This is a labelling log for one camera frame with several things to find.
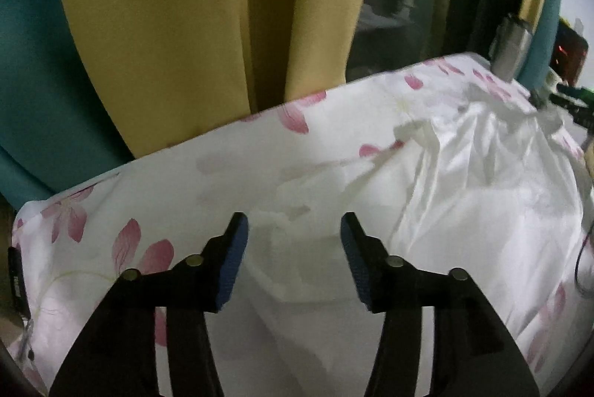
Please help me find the black box with red lights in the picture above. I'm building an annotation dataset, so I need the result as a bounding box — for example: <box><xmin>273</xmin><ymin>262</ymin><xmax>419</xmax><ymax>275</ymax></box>
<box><xmin>550</xmin><ymin>19</ymin><xmax>590</xmax><ymax>85</ymax></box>

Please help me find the pink floral bed sheet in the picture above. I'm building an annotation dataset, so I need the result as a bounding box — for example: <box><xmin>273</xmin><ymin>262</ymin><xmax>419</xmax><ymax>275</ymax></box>
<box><xmin>12</xmin><ymin>54</ymin><xmax>594</xmax><ymax>397</ymax></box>

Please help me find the black cable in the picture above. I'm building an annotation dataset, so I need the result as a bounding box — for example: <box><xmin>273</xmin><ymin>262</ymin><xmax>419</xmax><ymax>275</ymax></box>
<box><xmin>573</xmin><ymin>221</ymin><xmax>594</xmax><ymax>291</ymax></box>

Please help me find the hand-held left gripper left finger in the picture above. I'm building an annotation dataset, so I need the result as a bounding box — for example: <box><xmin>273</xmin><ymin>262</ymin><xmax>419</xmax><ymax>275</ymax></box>
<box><xmin>49</xmin><ymin>211</ymin><xmax>250</xmax><ymax>397</ymax></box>

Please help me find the large white garment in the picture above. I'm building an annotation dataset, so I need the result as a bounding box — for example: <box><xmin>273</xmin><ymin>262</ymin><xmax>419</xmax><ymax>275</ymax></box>
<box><xmin>251</xmin><ymin>100</ymin><xmax>590</xmax><ymax>397</ymax></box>

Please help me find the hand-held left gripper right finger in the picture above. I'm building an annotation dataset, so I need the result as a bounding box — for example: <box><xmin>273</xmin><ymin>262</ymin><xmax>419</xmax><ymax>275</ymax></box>
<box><xmin>340</xmin><ymin>211</ymin><xmax>541</xmax><ymax>397</ymax></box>

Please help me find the small black device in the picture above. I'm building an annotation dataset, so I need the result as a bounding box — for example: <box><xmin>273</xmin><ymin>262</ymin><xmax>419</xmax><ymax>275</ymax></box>
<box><xmin>7</xmin><ymin>244</ymin><xmax>31</xmax><ymax>319</ymax></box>

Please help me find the wide teal curtain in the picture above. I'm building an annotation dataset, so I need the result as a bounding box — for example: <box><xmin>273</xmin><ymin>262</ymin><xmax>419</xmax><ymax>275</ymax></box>
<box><xmin>0</xmin><ymin>0</ymin><xmax>135</xmax><ymax>207</ymax></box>

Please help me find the silver metal cylinder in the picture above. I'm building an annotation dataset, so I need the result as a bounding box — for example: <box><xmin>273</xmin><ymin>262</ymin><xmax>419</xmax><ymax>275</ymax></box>
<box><xmin>489</xmin><ymin>14</ymin><xmax>534</xmax><ymax>80</ymax></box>

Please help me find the thin braided cord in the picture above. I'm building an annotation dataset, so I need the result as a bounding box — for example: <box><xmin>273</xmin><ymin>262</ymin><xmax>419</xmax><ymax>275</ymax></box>
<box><xmin>19</xmin><ymin>318</ymin><xmax>38</xmax><ymax>363</ymax></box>

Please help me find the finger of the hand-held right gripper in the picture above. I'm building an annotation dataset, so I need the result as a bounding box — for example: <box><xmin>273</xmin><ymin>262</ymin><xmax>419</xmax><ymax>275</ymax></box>
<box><xmin>531</xmin><ymin>88</ymin><xmax>557</xmax><ymax>109</ymax></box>

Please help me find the wide yellow curtain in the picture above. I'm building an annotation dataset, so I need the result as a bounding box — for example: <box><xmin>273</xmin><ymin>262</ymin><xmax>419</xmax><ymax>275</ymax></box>
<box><xmin>53</xmin><ymin>0</ymin><xmax>381</xmax><ymax>159</ymax></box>

